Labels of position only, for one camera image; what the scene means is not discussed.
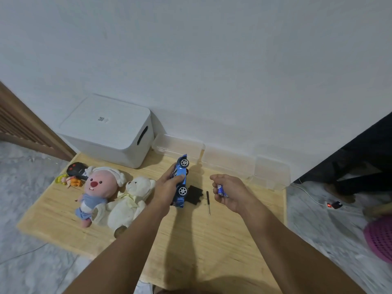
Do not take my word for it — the person's left hand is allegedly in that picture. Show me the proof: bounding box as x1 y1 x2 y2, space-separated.
152 164 187 210

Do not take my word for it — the person's right hand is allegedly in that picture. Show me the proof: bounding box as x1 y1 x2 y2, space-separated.
210 174 256 215

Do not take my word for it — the blue toy car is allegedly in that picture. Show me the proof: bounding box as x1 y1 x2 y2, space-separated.
170 154 190 208

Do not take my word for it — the person's right forearm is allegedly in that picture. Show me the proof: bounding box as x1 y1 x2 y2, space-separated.
242 201 368 294

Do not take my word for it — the person's left forearm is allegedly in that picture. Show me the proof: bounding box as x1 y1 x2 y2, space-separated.
63 199 173 294

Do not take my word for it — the clear plastic container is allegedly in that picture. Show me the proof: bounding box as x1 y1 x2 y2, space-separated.
151 134 292 191

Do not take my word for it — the black plastic battery cover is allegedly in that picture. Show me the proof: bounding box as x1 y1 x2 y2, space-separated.
185 185 204 206

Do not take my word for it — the white teddy bear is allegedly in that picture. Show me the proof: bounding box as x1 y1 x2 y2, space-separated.
92 176 157 239

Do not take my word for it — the pink plush toy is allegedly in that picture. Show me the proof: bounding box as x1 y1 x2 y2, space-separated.
75 166 127 229

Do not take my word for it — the white lidded storage box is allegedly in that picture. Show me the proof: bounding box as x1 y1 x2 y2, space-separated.
58 94 155 169

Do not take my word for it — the black toy remote control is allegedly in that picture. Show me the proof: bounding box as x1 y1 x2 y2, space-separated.
66 162 89 181

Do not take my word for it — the small yellow orange doll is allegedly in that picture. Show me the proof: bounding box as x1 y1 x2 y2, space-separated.
55 174 85 189

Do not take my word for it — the dark furniture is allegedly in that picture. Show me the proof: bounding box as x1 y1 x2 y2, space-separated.
293 111 392 205

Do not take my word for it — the pink plastic basket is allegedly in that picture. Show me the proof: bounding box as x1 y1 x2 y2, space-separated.
363 215 392 264

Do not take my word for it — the white cable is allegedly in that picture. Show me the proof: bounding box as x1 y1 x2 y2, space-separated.
290 182 329 207

